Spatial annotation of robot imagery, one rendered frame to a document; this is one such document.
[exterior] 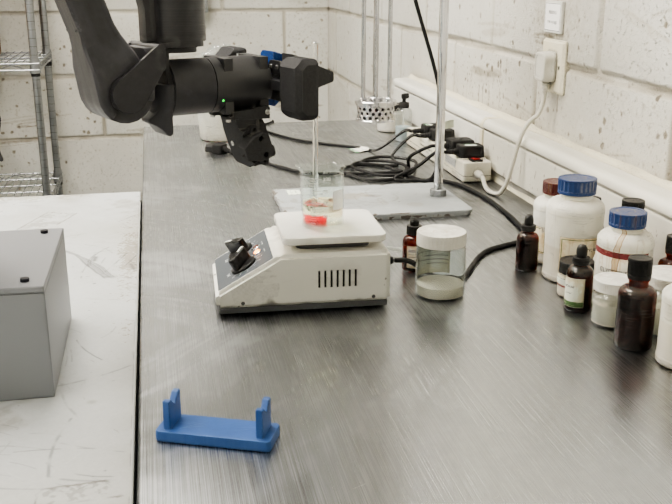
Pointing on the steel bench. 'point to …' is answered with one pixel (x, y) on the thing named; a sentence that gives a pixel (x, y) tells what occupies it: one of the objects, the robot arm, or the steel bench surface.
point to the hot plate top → (290, 229)
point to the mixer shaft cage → (382, 106)
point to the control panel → (249, 267)
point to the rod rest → (217, 428)
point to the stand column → (441, 100)
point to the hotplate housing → (310, 278)
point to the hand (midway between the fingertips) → (305, 78)
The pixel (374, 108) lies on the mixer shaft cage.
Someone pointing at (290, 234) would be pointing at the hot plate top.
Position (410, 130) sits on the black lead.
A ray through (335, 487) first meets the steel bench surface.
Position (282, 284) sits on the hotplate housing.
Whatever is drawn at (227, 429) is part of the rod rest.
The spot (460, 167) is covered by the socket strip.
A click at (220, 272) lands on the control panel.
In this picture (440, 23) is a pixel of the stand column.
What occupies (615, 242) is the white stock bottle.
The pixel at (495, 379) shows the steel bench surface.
